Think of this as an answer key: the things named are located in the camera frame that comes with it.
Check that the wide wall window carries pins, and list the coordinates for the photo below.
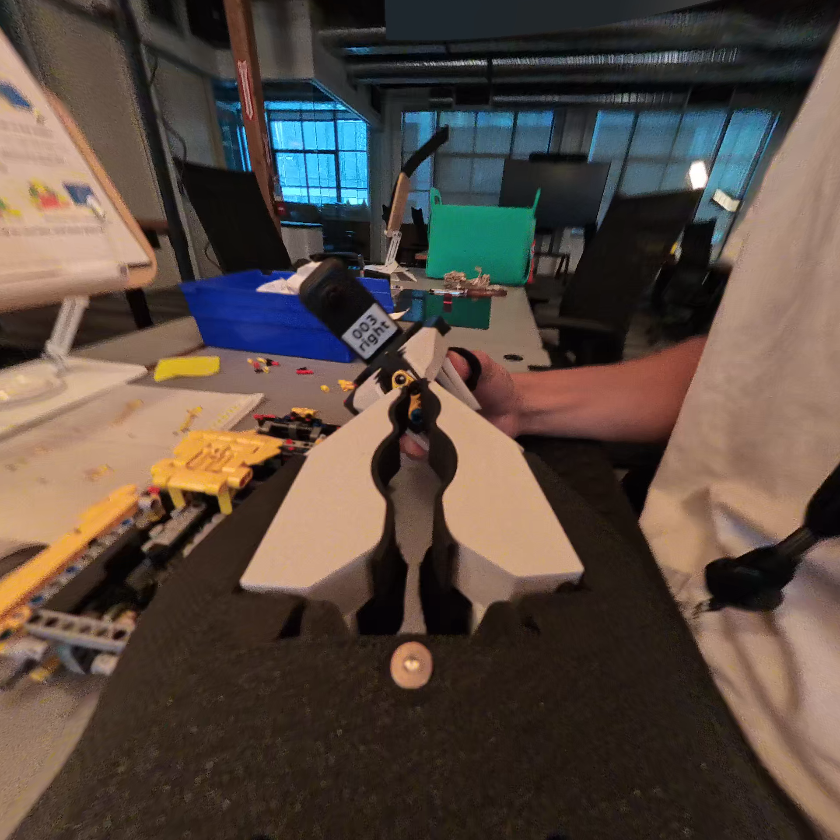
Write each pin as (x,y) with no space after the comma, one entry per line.
(656,151)

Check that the person's right forearm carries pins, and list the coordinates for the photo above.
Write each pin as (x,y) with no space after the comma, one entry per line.
(604,394)

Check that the brown pipe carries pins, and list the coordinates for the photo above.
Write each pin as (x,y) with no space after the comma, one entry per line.
(253,98)

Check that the pile of small coloured pins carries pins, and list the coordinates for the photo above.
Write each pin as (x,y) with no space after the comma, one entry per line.
(262,364)

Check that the yellow toy car model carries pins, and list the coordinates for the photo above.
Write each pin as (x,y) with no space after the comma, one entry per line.
(210,459)

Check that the black wall screen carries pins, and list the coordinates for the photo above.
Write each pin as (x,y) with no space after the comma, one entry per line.
(554,193)

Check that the instruction booklet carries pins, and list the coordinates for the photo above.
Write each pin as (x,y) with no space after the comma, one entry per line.
(98,426)

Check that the printed paper sheet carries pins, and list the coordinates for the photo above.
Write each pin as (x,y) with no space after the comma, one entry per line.
(52,229)

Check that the dark red flat box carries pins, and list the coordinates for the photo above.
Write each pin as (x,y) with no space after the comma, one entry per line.
(476,293)

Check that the yellow paper sheet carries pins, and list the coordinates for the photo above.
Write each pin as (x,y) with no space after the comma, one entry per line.
(187,369)

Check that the grey side table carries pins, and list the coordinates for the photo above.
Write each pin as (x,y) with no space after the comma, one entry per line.
(518,328)

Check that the dark flat panel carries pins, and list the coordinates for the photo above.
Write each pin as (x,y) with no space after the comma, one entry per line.
(236,216)

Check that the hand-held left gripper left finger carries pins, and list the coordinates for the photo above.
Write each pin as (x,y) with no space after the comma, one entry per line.
(308,531)

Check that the green sheet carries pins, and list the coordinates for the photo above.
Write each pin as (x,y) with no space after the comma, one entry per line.
(479,243)

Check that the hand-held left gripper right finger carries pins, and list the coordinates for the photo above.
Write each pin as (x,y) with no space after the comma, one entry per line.
(512,525)

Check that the blue plastic bin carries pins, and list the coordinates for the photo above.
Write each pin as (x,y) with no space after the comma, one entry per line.
(262,321)

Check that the white waste bin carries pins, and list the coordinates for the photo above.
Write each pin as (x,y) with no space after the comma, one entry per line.
(302,243)

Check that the crumpled white paper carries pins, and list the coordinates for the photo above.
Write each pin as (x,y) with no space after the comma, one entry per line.
(282,282)

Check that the small tan figurine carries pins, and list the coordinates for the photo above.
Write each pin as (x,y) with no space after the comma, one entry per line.
(466,279)

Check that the grey desk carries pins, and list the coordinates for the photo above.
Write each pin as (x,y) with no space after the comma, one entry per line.
(295,380)

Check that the person's right hand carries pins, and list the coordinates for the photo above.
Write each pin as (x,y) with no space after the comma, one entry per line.
(502,394)

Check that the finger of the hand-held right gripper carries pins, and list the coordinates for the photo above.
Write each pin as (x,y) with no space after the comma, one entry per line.
(371,397)
(430,354)

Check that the white clipboard stand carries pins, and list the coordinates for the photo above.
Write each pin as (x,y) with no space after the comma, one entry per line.
(79,380)

